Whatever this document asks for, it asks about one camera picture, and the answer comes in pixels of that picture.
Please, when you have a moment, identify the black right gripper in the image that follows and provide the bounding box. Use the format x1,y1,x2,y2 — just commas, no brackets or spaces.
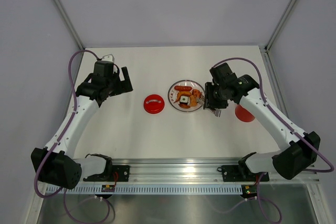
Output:
203,82,228,110

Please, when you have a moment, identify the fried chicken nugget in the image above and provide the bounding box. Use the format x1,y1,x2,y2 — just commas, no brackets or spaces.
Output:
189,95,197,107

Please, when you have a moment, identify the red cylindrical lunch box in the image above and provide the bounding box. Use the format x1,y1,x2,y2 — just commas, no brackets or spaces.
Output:
235,104,255,123

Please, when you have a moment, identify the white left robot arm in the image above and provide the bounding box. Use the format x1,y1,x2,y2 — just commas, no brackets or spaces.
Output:
31,61,133,189

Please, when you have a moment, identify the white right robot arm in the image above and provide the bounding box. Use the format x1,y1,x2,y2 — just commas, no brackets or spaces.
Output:
204,74,320,180

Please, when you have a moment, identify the orange grilled fish piece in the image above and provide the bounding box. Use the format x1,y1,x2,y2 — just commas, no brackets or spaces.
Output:
192,89,202,99

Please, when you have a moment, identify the sushi roll piece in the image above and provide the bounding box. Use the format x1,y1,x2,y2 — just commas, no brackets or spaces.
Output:
180,95,189,105

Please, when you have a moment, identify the orange chicken wing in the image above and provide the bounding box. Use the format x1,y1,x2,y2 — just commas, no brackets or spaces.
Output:
175,91,192,102

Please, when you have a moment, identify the red sausage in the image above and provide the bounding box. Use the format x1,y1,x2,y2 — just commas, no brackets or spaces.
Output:
174,86,192,92

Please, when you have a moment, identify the red round lid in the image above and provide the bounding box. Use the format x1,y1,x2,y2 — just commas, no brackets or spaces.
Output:
143,94,165,114

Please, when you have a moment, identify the white printed plate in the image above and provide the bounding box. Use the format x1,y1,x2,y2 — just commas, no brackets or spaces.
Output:
167,80,205,113

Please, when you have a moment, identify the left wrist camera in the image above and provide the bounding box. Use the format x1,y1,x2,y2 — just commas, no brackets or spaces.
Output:
93,54,114,78

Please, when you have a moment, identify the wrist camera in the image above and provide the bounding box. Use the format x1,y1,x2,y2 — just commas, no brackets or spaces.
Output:
209,63,237,86
93,54,114,78

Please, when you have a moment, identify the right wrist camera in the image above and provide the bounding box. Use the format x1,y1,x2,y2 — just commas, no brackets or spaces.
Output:
209,63,237,86

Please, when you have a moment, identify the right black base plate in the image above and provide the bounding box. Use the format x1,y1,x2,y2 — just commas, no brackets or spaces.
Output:
217,165,261,182

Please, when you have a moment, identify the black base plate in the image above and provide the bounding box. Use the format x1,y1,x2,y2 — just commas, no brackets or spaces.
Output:
217,165,261,182
83,165,130,182

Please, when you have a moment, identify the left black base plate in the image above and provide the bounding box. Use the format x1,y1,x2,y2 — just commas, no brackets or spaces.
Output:
83,165,130,182

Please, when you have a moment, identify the aluminium mounting rail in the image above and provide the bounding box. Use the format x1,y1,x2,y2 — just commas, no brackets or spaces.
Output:
38,157,320,185

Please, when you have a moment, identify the white slotted cable duct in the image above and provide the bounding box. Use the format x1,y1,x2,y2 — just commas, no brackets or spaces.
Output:
46,184,244,195

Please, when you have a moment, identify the left aluminium frame post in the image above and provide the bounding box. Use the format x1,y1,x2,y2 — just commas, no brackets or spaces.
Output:
51,0,85,50

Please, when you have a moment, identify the aluminium frame post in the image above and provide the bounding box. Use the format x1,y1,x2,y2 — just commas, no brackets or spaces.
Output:
264,0,299,54
51,0,85,50

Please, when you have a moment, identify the right aluminium frame post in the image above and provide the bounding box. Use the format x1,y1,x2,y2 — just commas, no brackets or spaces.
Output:
264,0,299,54

